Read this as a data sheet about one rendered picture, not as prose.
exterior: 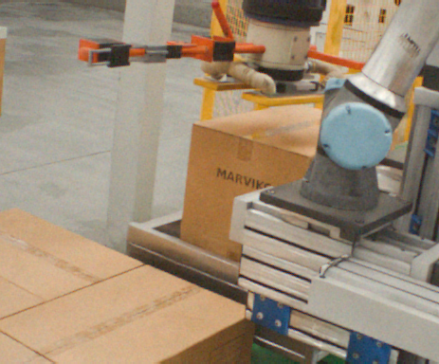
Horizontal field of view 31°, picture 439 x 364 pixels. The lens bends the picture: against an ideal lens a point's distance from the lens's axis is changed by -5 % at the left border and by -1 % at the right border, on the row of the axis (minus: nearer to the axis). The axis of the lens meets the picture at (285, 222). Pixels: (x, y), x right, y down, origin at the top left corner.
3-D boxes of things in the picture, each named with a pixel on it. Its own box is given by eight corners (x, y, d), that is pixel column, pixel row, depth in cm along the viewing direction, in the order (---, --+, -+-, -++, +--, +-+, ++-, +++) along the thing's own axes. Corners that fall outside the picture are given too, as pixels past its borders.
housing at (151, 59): (149, 58, 199) (151, 41, 197) (167, 63, 194) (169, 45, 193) (127, 59, 193) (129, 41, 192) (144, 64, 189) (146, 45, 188)
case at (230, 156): (280, 209, 301) (296, 102, 288) (377, 242, 283) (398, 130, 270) (177, 249, 252) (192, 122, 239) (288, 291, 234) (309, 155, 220)
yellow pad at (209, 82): (273, 80, 253) (275, 63, 251) (298, 86, 247) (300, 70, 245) (192, 83, 228) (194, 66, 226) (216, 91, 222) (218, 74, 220)
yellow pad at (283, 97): (320, 93, 241) (322, 77, 240) (347, 100, 235) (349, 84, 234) (240, 99, 216) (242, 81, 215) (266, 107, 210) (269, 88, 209)
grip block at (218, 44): (210, 55, 216) (212, 34, 214) (235, 63, 210) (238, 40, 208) (186, 56, 210) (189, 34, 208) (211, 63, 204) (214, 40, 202)
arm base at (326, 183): (391, 200, 161) (399, 152, 158) (355, 215, 149) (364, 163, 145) (324, 179, 168) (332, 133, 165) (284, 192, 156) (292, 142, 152)
